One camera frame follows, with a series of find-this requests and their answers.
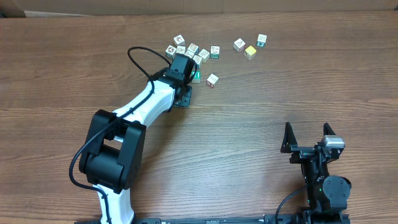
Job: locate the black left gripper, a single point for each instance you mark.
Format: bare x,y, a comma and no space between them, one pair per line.
186,95

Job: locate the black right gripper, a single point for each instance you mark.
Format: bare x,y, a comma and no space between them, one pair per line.
301,153

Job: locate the blue letter wooden block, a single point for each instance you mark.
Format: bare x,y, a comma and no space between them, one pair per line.
181,50

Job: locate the green letter wooden block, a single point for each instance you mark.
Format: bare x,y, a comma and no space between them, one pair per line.
197,77

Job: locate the sailboat picture wooden block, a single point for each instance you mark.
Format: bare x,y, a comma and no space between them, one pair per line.
189,54

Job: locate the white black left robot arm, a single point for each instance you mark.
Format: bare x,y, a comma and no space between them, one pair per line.
112,153

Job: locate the pretzel picture wooden block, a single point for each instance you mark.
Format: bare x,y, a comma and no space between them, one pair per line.
198,60

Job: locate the brown circle picture block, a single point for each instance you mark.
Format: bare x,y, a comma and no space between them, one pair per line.
171,51

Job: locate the top row picture block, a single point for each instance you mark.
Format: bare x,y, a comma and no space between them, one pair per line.
193,48

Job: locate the turtle picture wooden block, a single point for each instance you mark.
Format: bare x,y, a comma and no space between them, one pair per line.
204,54

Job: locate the red picture far-left block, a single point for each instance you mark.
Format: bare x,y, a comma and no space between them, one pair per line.
179,40

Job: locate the red letter wooden block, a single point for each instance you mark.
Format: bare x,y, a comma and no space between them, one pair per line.
212,80

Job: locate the green B wooden block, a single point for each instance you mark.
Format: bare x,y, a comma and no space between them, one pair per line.
215,52

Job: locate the red trim white block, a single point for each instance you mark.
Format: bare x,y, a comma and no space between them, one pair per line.
239,45

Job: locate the yellow wooden block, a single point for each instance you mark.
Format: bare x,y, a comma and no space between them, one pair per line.
250,52

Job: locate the teal trim white block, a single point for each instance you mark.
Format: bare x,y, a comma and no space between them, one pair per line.
261,40

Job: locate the cardboard sheet at back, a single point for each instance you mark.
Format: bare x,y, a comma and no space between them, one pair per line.
41,8

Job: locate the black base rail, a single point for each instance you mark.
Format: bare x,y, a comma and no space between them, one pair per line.
266,219

